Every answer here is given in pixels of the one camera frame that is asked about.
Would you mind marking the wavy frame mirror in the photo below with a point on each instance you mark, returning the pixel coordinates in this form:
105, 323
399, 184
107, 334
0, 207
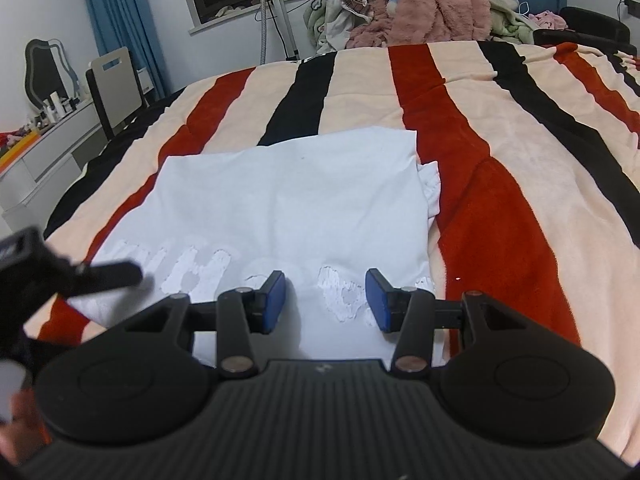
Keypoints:
47, 77

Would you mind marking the white dresser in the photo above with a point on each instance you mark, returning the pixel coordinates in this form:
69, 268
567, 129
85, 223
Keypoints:
45, 160

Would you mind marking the pile of clothes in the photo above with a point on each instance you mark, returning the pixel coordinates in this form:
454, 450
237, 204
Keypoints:
430, 5

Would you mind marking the group of cosmetic bottles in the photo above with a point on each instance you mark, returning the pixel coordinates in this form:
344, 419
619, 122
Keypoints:
57, 106

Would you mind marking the plush toys on windowsill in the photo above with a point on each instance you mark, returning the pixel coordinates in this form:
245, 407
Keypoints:
227, 11

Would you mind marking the black wall charger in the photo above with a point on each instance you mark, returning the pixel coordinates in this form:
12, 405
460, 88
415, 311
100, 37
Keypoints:
631, 7

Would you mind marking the orange box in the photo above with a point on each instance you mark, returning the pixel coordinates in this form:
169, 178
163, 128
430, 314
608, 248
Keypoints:
17, 147

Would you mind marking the light green printed cloth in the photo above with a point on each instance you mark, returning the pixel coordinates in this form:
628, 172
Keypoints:
317, 22

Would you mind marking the person's left hand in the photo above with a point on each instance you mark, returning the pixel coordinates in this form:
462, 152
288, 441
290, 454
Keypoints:
25, 425

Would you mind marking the small pink cloth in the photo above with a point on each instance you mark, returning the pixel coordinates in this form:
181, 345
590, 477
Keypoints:
550, 20

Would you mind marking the silver tripod stand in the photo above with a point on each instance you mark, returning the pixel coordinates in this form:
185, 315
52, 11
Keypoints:
277, 15

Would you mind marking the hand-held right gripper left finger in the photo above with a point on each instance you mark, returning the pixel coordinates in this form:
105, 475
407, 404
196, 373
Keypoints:
274, 302

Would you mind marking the pale green blanket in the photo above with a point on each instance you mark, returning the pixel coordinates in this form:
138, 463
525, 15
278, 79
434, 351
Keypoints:
510, 17

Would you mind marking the black and white chair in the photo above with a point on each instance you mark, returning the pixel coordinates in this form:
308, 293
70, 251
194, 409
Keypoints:
117, 90

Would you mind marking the black armchair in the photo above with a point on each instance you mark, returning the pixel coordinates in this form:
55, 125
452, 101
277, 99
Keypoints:
590, 27

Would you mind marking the white t-shirt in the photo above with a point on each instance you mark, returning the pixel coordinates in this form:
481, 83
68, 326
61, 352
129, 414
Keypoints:
300, 210

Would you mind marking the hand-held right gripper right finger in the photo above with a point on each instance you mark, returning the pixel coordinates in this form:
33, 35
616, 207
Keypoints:
379, 302

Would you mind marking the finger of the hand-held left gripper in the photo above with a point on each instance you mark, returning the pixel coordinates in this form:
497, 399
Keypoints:
107, 276

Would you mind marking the red black cream striped blanket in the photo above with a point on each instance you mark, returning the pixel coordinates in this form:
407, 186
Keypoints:
525, 170

